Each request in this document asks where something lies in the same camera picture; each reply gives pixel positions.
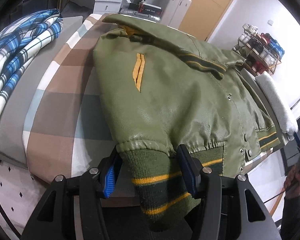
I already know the green yellow varsity jacket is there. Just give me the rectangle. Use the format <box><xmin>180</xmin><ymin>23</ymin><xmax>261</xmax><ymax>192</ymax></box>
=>
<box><xmin>93</xmin><ymin>14</ymin><xmax>280</xmax><ymax>229</ymax></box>

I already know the person's right hand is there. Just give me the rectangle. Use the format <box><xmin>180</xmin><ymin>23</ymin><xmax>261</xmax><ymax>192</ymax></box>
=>
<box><xmin>283</xmin><ymin>165</ymin><xmax>300</xmax><ymax>199</ymax></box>

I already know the checkered bed sheet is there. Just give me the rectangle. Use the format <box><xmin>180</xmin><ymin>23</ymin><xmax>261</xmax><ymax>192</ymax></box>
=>
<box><xmin>23</xmin><ymin>14</ymin><xmax>115</xmax><ymax>183</ymax></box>

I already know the wooden shoe rack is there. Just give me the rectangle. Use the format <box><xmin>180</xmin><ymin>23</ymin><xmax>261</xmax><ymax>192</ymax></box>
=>
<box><xmin>232</xmin><ymin>23</ymin><xmax>285</xmax><ymax>76</ymax></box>

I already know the wooden door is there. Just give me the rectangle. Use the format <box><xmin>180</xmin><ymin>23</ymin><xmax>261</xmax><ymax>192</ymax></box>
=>
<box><xmin>179</xmin><ymin>0</ymin><xmax>233</xmax><ymax>41</ymax></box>

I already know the blue plaid folded bedding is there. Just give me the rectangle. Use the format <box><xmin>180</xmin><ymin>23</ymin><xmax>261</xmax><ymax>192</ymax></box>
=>
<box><xmin>0</xmin><ymin>9</ymin><xmax>63</xmax><ymax>116</ymax></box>

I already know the white tall suitcase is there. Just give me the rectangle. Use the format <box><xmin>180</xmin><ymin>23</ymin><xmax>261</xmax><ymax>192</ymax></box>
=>
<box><xmin>160</xmin><ymin>0</ymin><xmax>192</xmax><ymax>29</ymax></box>

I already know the silver aluminium suitcase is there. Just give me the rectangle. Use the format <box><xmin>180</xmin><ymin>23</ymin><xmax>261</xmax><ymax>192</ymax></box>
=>
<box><xmin>119</xmin><ymin>8</ymin><xmax>161</xmax><ymax>22</ymax></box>

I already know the black red box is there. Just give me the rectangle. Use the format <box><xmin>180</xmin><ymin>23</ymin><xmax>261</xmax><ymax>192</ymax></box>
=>
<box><xmin>128</xmin><ymin>2</ymin><xmax>162</xmax><ymax>16</ymax></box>

